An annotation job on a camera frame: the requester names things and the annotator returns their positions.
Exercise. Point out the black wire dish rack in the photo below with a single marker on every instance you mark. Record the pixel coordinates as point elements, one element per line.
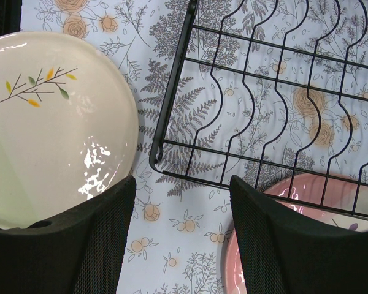
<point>266,91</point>

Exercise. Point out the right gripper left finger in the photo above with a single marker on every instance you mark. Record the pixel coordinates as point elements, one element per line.
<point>77,251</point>

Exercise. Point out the cream green plate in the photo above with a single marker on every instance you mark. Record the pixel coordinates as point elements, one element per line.
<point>68,125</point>

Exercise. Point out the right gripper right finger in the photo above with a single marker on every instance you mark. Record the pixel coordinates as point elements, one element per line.
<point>282,251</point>

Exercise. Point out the pink cream plate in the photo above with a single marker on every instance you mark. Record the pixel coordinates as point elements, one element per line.
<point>311,196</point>

